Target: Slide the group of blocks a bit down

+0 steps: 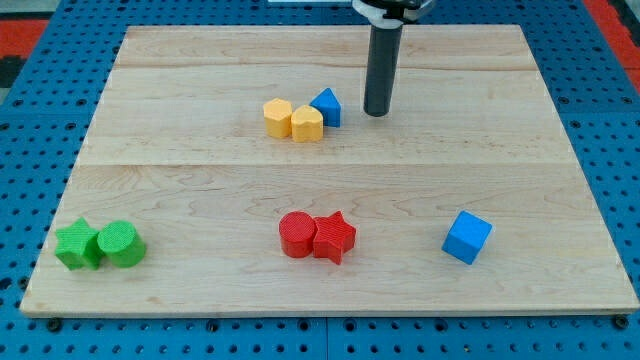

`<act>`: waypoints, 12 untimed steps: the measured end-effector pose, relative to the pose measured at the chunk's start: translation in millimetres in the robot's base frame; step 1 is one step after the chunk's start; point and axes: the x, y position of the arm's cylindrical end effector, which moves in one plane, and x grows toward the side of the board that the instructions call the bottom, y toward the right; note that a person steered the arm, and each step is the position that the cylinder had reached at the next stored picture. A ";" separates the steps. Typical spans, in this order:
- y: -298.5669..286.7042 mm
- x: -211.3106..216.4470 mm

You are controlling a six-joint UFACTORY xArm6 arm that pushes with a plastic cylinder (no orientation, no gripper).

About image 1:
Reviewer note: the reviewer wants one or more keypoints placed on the yellow heart block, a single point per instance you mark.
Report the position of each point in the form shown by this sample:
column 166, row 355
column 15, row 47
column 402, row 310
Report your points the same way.
column 307, row 124

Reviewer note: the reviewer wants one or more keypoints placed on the green cylinder block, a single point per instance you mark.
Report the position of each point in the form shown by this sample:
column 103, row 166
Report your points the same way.
column 121, row 244

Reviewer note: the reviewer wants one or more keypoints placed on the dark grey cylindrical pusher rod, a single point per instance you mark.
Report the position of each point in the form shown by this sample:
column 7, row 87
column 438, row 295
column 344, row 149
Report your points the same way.
column 383, row 53

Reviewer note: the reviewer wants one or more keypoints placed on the green star block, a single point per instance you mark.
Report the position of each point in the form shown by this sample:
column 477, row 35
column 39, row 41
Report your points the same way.
column 77, row 246

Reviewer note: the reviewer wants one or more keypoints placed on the blue triangle block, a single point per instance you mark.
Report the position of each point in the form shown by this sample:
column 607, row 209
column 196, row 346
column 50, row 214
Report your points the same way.
column 329, row 106

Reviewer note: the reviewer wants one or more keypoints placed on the yellow hexagon block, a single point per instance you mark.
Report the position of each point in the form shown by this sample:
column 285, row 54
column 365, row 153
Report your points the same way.
column 277, row 116

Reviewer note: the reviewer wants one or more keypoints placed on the red star block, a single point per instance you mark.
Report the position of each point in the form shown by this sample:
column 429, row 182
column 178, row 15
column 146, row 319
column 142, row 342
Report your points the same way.
column 333, row 238

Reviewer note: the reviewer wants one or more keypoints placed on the light wooden board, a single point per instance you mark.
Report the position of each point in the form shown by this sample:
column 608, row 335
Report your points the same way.
column 178, row 146

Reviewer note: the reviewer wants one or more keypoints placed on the blue cube block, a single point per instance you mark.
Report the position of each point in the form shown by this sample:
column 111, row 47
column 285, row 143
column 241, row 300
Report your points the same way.
column 466, row 237

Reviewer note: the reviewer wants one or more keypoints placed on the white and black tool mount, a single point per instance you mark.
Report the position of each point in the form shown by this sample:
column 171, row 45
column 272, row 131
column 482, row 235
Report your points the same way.
column 392, row 14

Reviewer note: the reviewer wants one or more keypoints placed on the red cylinder block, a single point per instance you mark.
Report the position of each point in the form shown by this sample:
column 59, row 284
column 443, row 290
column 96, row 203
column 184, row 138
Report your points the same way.
column 297, row 230

